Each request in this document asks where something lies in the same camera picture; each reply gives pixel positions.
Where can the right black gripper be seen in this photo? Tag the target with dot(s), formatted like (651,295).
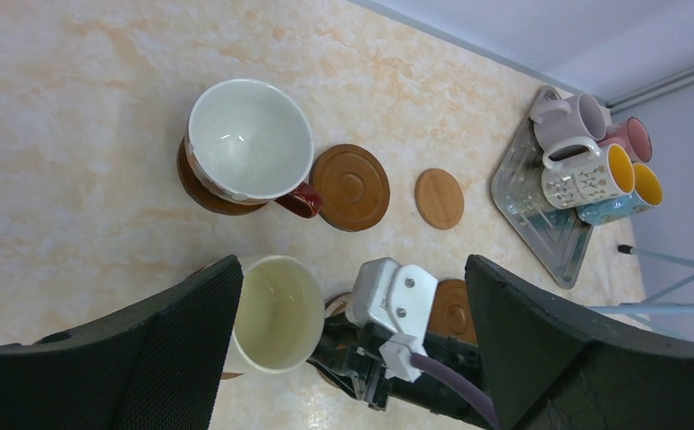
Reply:
(347,356)

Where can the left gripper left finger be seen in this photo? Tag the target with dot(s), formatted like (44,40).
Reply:
(156,364)

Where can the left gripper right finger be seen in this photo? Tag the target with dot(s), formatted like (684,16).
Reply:
(549,363)

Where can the cream ribbed mug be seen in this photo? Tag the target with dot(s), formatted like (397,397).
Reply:
(280,317)

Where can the light blue music stand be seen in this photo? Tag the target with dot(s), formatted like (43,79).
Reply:
(654,304)

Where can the dark wooden coaster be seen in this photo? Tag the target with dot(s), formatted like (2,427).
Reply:
(335,305)
(451,315)
(228,376)
(207,200)
(353,185)

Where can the light wooden coaster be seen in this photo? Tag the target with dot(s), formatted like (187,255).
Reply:
(439,199)

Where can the floral mug yellow inside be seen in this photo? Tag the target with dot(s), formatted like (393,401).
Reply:
(577,171)

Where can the blue butterfly mug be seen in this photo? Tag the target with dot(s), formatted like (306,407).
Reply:
(648,194)

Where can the white and brown cup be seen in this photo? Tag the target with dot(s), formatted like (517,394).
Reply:
(248,143)

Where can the pink mug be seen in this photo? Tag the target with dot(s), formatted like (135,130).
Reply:
(632,136)

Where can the metal tray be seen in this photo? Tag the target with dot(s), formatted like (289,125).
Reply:
(557,238)

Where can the grey purple mug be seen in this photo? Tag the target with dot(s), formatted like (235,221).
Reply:
(556,120)

